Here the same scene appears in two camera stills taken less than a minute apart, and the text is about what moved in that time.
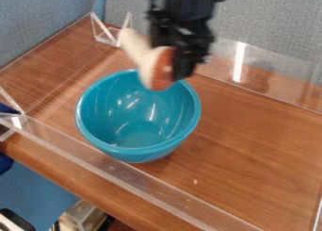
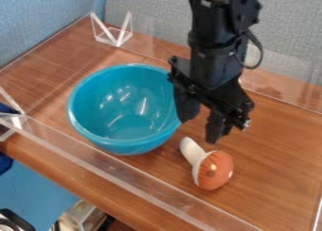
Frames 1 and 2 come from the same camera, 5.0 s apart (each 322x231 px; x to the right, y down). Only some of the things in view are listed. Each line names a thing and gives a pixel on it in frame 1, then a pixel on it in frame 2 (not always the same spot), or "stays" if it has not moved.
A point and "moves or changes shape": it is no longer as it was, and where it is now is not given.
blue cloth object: [7, 162] stays
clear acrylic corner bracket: [110, 35] stays
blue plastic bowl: [133, 122] moves or changes shape
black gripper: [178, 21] → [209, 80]
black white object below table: [13, 222] stays
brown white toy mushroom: [157, 62] → [212, 165]
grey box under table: [82, 217] stays
